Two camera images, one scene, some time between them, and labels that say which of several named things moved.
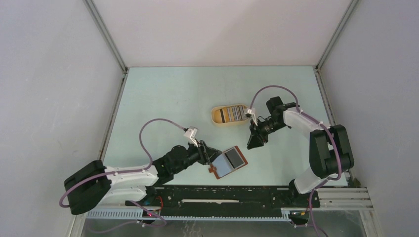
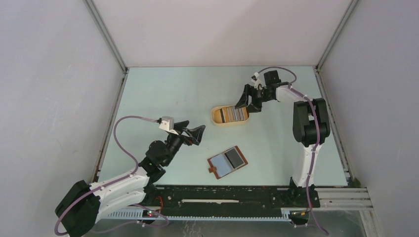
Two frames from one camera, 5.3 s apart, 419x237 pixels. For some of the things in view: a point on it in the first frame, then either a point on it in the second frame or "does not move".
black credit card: (234, 158) does not move
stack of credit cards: (230, 114) does not move
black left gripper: (206, 154) → (194, 135)
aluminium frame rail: (347, 199) does not move
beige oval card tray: (227, 114) does not move
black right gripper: (257, 136) → (248, 90)
